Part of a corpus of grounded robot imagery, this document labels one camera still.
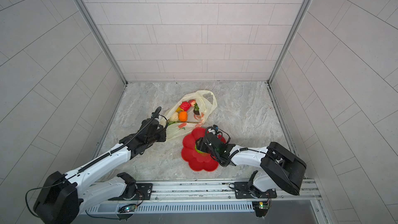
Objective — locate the orange toy fruit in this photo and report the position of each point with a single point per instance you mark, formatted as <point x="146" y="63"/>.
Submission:
<point x="183" y="116"/>

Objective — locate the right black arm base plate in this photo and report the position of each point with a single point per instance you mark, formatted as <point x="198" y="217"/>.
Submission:
<point x="245" y="190"/>

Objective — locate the red flower-shaped plate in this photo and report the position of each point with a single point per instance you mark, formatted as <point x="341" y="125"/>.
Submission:
<point x="197" y="160"/>

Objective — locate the aluminium mounting rail frame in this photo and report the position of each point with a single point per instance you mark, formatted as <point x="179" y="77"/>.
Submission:
<point x="200" y="196"/>

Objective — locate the small circuit board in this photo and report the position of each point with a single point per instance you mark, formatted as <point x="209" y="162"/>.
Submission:
<point x="127" y="209"/>
<point x="260" y="208"/>

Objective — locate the green toy apple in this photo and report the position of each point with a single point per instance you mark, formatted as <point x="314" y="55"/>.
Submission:
<point x="197" y="150"/>

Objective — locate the red toy fruit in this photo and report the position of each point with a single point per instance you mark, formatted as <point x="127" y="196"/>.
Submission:
<point x="185" y="106"/>

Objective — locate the translucent yellowish plastic bag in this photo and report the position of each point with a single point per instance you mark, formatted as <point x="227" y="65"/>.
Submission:
<point x="207" y="103"/>

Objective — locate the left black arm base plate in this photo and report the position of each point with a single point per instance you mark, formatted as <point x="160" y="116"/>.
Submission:
<point x="143" y="192"/>

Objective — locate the right aluminium corner post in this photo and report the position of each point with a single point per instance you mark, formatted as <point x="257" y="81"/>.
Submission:
<point x="298" y="20"/>

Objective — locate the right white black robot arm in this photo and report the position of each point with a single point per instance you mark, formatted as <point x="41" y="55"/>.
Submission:
<point x="280" y="168"/>

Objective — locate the right small circuit board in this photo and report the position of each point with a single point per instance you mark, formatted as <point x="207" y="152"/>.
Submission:
<point x="260" y="208"/>

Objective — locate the left small circuit board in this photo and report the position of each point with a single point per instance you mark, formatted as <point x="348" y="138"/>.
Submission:
<point x="127" y="209"/>

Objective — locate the pale beige toy fruit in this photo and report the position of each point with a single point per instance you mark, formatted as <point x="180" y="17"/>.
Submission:
<point x="174" y="117"/>

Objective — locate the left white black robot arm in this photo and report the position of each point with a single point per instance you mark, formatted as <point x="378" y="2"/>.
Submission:
<point x="64" y="196"/>

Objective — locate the left aluminium corner post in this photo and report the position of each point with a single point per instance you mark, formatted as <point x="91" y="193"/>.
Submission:
<point x="99" y="37"/>

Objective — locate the aluminium corner post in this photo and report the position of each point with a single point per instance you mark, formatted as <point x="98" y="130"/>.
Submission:
<point x="298" y="20"/>
<point x="99" y="37"/>

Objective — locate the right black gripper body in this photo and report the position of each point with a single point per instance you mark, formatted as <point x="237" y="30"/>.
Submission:
<point x="204" y="147"/>

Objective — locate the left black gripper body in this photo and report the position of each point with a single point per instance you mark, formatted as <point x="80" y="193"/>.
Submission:
<point x="159" y="136"/>

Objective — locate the toy strawberry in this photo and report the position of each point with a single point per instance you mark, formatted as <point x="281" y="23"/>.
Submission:
<point x="192" y="102"/>

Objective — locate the green purple toy grapes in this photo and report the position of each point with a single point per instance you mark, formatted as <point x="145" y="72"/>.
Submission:
<point x="196" y="109"/>

